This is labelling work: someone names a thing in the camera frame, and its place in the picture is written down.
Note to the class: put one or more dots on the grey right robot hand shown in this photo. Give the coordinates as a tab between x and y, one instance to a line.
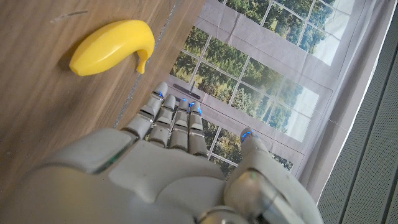
140	183

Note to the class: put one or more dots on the yellow banana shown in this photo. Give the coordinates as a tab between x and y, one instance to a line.
109	46

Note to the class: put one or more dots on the printed window backdrop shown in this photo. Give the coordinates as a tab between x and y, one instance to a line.
264	71

